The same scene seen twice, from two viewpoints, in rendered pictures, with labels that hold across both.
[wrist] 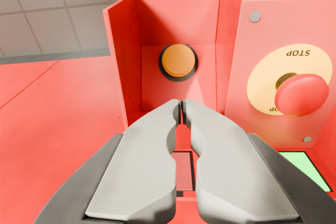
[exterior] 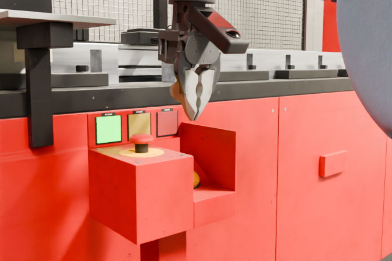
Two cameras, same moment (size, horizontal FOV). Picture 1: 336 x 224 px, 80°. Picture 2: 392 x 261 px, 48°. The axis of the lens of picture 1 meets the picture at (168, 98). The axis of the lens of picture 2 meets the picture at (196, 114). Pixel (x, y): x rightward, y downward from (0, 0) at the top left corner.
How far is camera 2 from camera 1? 0.69 m
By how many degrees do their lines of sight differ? 57
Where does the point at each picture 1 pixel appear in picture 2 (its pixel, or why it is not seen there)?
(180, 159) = (163, 130)
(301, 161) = (102, 136)
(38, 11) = not seen: outside the picture
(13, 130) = (251, 187)
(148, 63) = (203, 176)
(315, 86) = (143, 136)
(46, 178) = not seen: hidden behind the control
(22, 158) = not seen: hidden behind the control
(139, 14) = (225, 189)
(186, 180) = (160, 117)
